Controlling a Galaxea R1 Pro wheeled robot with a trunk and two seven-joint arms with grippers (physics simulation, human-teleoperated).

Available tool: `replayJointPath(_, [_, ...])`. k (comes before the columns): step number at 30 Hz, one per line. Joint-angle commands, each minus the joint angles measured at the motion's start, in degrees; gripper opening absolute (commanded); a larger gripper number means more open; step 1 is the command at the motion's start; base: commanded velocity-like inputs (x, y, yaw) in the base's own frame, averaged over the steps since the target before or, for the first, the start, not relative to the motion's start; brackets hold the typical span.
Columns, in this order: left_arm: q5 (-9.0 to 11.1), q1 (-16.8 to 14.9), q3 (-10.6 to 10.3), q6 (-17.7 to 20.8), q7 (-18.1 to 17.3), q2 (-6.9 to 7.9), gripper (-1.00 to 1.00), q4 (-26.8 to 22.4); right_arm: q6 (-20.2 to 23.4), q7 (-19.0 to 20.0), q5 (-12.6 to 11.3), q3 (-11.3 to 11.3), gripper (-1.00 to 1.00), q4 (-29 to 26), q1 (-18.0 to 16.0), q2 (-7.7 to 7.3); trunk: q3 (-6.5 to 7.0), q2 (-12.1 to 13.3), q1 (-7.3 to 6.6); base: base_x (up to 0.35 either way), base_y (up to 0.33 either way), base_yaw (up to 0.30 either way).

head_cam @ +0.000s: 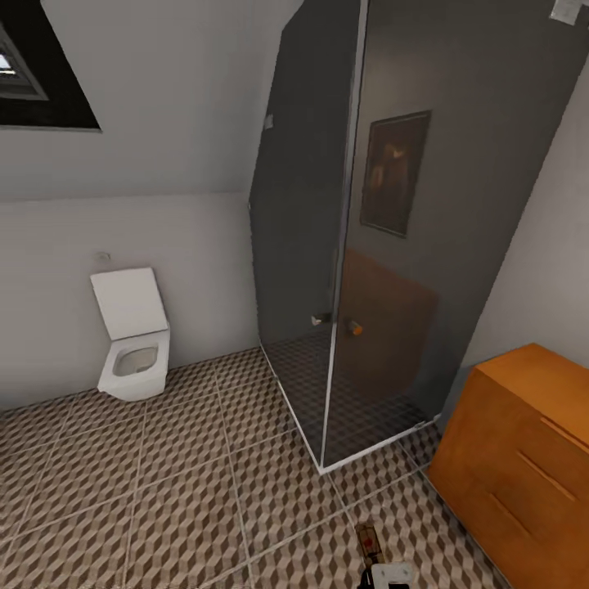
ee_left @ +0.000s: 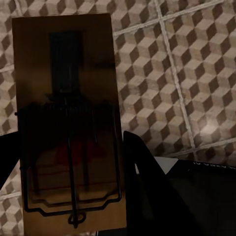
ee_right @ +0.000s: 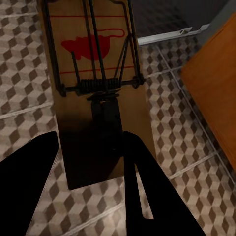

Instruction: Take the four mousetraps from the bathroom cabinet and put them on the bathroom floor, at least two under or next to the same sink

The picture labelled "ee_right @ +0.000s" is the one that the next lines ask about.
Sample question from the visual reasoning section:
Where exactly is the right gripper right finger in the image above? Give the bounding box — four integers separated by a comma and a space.
123, 131, 206, 236

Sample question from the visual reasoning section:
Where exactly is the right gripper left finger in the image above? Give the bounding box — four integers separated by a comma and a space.
0, 131, 59, 236

